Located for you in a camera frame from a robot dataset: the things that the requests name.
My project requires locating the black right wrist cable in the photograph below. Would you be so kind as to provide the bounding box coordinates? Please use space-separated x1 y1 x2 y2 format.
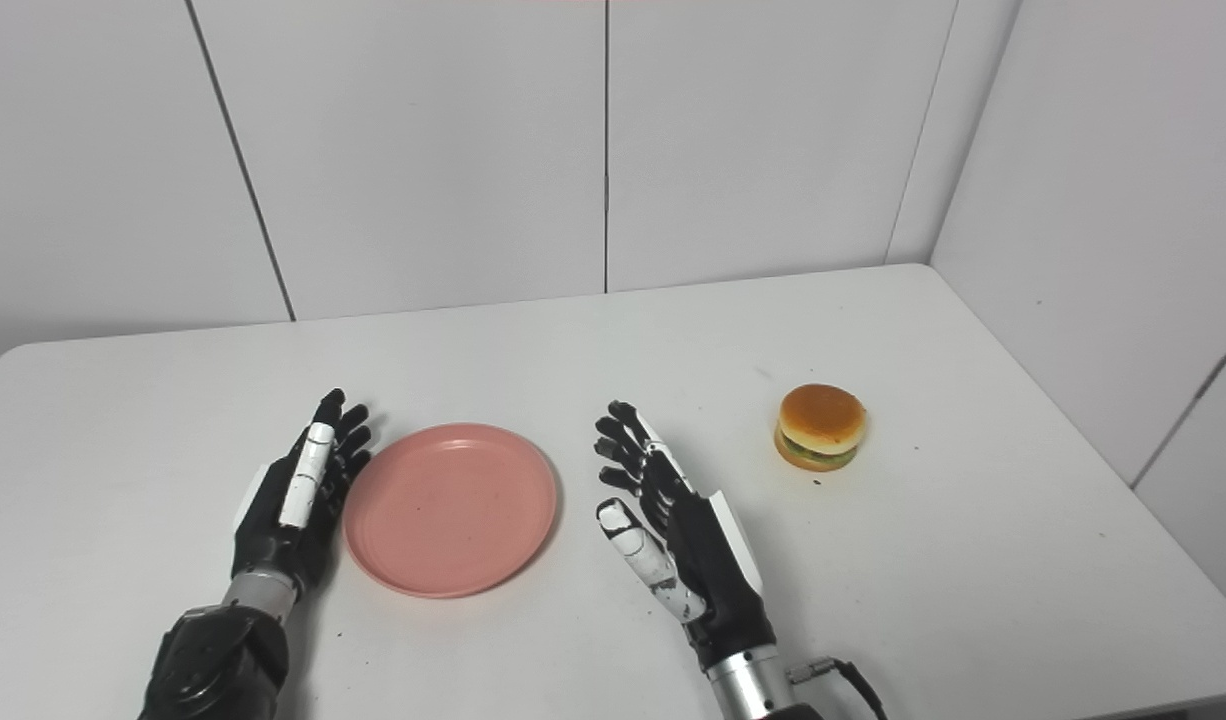
788 656 889 720

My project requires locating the pink round plate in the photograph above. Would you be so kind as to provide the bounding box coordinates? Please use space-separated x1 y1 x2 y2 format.
344 423 560 600

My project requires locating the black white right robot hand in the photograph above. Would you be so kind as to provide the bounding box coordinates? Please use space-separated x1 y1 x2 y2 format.
593 401 777 671

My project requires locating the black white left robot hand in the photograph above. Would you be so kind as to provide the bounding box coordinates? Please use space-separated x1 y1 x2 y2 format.
231 388 374 593

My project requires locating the toy hamburger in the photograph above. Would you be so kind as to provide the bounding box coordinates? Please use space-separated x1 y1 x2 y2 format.
773 384 867 473

